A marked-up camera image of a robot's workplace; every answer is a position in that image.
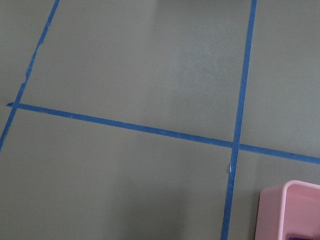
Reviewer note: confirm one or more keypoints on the pink plastic tray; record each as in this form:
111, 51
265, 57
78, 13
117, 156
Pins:
291, 209

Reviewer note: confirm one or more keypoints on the purple microfibre cloth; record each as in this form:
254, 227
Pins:
299, 238

